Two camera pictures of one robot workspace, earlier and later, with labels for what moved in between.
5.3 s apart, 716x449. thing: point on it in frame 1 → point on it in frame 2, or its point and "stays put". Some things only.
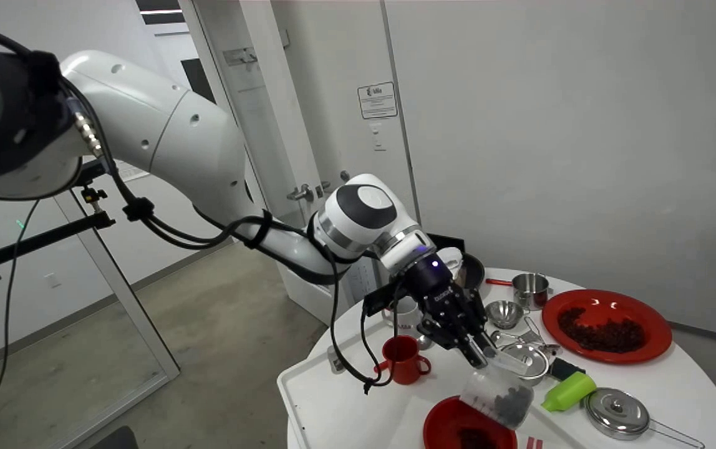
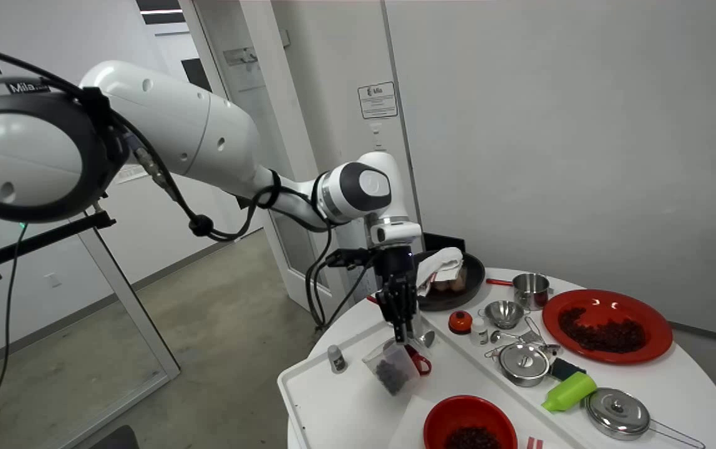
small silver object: [501, 390] → [391, 364]
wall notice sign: [377, 101] stays put
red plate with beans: [608, 324] stays put
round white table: [581, 361] stays put
